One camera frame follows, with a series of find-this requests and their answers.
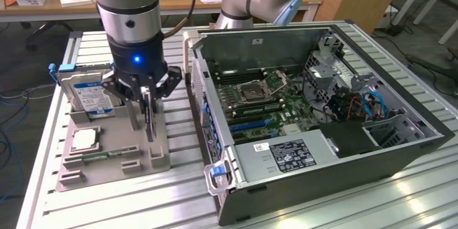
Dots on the black office chair base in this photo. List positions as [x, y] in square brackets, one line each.
[46, 29]

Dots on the green motherboard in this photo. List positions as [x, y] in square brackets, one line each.
[301, 113]

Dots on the metal socket cover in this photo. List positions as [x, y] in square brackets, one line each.
[277, 78]

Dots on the perforated metal drive cage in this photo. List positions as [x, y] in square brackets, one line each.
[322, 78]

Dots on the metal disk bay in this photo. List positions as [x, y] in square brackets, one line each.
[393, 132]

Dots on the blue case release latch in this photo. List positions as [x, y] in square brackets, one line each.
[217, 172]

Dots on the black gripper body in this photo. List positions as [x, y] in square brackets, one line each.
[138, 57]

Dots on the grey parts rack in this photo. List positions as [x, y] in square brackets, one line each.
[118, 143]

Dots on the black case lock tab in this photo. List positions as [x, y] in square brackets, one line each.
[206, 74]

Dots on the RAM memory stick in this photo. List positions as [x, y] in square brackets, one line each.
[150, 124]

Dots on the hard disk blue caddy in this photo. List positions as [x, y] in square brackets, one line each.
[82, 97]

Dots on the silver CPU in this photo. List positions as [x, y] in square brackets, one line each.
[86, 140]

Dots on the grey power supply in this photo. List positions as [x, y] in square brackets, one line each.
[250, 159]

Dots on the silver chipset heatsink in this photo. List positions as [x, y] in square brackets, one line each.
[293, 129]

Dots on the black floor stand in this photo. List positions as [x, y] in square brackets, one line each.
[437, 65]

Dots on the green RAM stick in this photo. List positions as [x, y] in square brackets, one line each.
[103, 155]

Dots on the CPU socket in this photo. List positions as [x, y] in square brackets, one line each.
[254, 92]

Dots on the black power brick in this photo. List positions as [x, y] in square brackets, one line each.
[396, 30]

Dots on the wooden desk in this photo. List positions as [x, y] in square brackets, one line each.
[54, 10]

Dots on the black open PC case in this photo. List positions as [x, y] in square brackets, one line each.
[322, 186]

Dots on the orange card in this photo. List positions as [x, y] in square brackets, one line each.
[11, 1]

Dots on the long blue expansion slot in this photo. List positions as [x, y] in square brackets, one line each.
[250, 126]

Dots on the blue slot cover latch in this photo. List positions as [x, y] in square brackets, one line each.
[205, 107]

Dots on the black plastic shroud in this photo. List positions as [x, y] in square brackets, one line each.
[347, 137]

